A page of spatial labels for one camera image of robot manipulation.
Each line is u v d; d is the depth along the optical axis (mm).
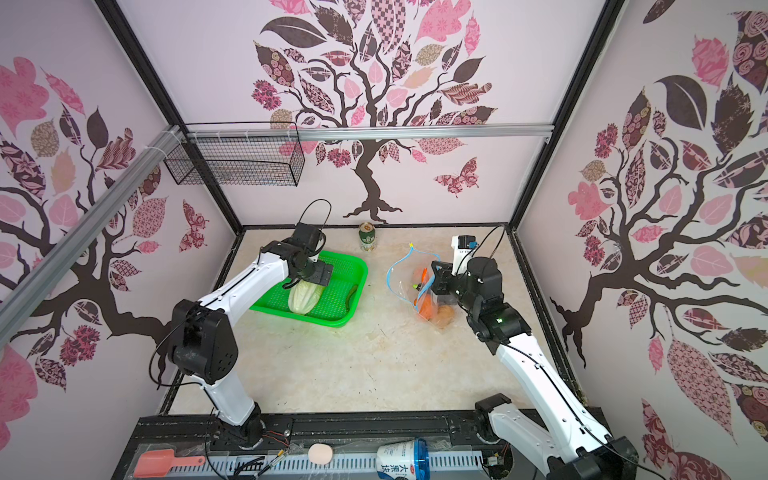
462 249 632
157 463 684
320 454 697
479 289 526
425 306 709
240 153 949
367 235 1063
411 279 856
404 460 637
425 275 949
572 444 385
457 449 717
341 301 979
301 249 669
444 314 891
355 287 993
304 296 899
